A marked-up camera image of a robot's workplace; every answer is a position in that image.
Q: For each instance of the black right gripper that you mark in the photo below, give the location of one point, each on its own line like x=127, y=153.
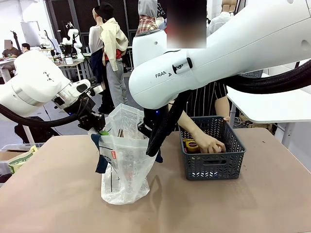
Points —
x=151, y=116

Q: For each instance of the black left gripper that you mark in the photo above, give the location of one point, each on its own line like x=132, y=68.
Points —
x=93, y=121

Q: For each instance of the clear plastic shopping bag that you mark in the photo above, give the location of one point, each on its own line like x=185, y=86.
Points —
x=126, y=170

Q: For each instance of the dark grey plastic basket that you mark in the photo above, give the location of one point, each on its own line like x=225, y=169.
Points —
x=213, y=167
x=252, y=74

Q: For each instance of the person left forearm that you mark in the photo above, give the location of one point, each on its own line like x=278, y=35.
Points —
x=222, y=106

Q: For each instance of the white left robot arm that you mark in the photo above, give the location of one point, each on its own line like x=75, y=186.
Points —
x=36, y=77

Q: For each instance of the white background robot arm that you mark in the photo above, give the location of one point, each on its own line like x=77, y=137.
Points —
x=71, y=38

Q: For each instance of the person right forearm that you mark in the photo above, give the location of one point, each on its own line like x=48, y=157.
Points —
x=192, y=128

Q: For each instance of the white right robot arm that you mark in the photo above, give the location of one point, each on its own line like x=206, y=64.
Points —
x=243, y=48

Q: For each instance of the black bag on floor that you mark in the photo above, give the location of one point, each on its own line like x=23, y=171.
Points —
x=36, y=131

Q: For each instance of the person right hand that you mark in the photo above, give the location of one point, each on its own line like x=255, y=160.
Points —
x=211, y=145

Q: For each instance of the person left hand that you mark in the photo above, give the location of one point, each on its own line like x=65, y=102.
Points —
x=226, y=118

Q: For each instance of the yellow black round item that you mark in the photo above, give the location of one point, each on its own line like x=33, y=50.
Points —
x=190, y=145

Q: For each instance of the person black striped shirt torso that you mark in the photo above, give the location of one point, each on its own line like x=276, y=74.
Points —
x=204, y=102

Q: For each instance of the background wooden work table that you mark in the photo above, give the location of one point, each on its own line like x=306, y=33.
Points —
x=70, y=64

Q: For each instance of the black cap cream shirt mannequin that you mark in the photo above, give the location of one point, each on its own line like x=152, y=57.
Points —
x=114, y=48

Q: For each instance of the green printed cardboard box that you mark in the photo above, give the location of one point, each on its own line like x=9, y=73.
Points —
x=20, y=160

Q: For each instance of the person blurred head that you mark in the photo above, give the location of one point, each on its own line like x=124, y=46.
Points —
x=186, y=24

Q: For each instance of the seated person dark hair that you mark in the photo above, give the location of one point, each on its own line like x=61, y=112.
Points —
x=25, y=47

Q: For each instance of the seated person blurred face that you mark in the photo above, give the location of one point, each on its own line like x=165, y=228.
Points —
x=11, y=49

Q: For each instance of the white height-adjustable table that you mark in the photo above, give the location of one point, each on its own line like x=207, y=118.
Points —
x=272, y=106

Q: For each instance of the tan head white shirt mannequin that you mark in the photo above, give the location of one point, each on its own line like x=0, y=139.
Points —
x=222, y=17

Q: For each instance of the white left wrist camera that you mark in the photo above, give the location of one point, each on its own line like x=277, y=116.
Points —
x=97, y=89

